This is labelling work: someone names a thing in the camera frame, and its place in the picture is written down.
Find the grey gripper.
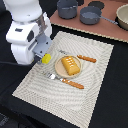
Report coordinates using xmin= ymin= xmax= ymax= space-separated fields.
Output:
xmin=33 ymin=34 xmax=52 ymax=62

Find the yellow butter box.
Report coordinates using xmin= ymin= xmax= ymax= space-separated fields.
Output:
xmin=41 ymin=54 xmax=51 ymax=64

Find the orange bread loaf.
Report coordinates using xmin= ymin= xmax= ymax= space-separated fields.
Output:
xmin=61 ymin=56 xmax=80 ymax=76

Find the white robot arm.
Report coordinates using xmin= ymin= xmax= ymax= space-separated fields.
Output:
xmin=3 ymin=0 xmax=52 ymax=65

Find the round beige plate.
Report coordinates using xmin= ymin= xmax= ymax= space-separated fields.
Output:
xmin=55 ymin=55 xmax=82 ymax=78

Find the dark grey cooking pot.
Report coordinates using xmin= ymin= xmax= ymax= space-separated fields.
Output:
xmin=57 ymin=0 xmax=78 ymax=19

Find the beige woven placemat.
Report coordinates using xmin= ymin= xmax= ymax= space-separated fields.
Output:
xmin=13 ymin=31 xmax=113 ymax=128

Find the dark grey saucepan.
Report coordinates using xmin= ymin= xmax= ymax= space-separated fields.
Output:
xmin=80 ymin=6 xmax=117 ymax=25

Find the pink wooden tray board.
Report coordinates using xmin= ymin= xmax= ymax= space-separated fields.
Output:
xmin=50 ymin=0 xmax=128 ymax=42

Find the beige bowl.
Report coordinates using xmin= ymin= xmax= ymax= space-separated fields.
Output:
xmin=116 ymin=4 xmax=128 ymax=30

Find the knife with orange handle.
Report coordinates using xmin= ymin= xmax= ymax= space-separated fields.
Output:
xmin=58 ymin=50 xmax=97 ymax=63

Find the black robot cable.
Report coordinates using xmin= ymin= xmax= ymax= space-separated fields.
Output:
xmin=0 ymin=60 xmax=21 ymax=66

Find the fork with orange handle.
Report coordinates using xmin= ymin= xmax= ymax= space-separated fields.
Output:
xmin=44 ymin=72 xmax=84 ymax=89

